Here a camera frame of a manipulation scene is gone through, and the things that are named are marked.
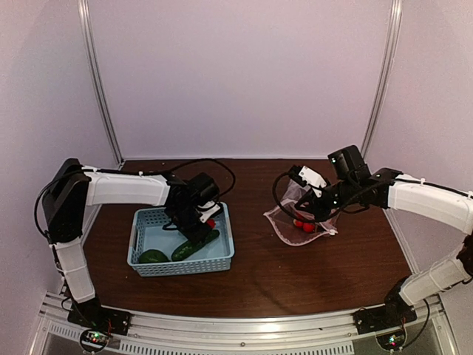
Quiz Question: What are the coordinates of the front aluminium rail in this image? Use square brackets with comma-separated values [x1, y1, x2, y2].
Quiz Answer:
[27, 292, 460, 354]

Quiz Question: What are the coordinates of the clear polka dot zip bag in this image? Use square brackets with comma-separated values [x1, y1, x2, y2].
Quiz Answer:
[263, 180, 338, 247]

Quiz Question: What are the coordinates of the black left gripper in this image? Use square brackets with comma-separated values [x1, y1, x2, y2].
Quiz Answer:
[171, 204, 212, 246]

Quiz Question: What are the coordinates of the right aluminium frame post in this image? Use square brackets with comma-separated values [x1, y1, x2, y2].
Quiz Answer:
[361, 0, 404, 158]

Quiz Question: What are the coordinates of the green avocado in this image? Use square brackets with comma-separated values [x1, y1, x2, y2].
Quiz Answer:
[138, 249, 169, 264]

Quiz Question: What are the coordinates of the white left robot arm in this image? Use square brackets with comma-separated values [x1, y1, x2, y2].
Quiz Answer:
[39, 158, 222, 328]

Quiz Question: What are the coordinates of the left aluminium frame post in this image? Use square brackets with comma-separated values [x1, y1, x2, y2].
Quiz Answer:
[78, 0, 124, 166]

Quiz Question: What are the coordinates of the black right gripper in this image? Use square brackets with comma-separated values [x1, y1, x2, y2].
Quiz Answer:
[295, 178, 358, 223]

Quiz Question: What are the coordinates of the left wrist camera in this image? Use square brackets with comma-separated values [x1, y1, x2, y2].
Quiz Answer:
[197, 201, 222, 223]

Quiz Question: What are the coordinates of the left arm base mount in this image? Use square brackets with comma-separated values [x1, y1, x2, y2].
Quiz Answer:
[67, 307, 132, 354]

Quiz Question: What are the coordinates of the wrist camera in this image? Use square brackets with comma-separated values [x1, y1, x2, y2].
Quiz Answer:
[288, 166, 327, 190]
[197, 201, 222, 223]

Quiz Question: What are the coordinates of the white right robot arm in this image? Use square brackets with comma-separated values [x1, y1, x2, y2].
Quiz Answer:
[289, 145, 472, 327]

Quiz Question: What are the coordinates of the red lychee bunch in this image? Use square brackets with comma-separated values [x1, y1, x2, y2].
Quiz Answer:
[293, 219, 316, 234]

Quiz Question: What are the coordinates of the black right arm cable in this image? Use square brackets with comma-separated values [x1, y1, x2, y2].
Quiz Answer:
[272, 172, 374, 223]

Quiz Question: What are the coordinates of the aluminium frame post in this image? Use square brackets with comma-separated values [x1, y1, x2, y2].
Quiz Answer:
[361, 0, 404, 158]
[78, 0, 124, 166]

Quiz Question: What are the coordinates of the green cucumber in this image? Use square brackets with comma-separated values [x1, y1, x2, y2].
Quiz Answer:
[171, 230, 220, 262]

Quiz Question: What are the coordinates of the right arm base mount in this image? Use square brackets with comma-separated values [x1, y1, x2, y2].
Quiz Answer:
[353, 305, 418, 353]

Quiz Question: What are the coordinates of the light blue plastic basket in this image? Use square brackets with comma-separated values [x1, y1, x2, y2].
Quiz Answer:
[127, 204, 234, 277]

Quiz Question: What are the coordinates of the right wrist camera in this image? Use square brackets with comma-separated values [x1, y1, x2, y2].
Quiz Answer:
[288, 166, 327, 190]

